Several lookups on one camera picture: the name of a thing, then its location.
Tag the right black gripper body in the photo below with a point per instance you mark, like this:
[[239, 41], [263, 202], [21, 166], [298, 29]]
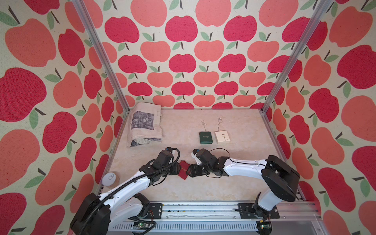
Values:
[[199, 169]]

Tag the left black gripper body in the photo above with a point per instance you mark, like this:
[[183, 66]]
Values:
[[174, 171]]

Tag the red jewelry box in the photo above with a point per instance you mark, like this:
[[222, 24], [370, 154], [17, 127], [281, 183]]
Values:
[[183, 171]]

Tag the green jewelry box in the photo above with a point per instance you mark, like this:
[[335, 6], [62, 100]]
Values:
[[205, 138]]

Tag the cream lift-off box lid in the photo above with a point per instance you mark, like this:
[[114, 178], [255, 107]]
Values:
[[222, 136]]

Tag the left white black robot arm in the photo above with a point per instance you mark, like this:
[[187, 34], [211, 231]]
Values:
[[98, 213]]

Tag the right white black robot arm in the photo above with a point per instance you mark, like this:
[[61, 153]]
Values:
[[281, 179]]

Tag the folded beige patterned cloth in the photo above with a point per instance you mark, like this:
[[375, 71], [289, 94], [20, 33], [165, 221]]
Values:
[[143, 125]]

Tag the white round object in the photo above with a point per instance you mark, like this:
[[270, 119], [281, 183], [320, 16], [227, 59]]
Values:
[[110, 180]]

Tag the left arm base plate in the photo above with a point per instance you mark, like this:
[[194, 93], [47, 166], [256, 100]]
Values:
[[151, 211]]

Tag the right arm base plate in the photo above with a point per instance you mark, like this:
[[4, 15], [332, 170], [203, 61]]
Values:
[[248, 211]]

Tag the left aluminium frame post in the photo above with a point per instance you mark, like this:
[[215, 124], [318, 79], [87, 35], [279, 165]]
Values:
[[101, 52]]

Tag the aluminium frame post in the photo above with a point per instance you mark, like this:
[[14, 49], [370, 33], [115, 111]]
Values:
[[313, 23], [101, 52]]

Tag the right aluminium frame post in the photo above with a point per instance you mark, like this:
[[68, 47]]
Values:
[[313, 23]]

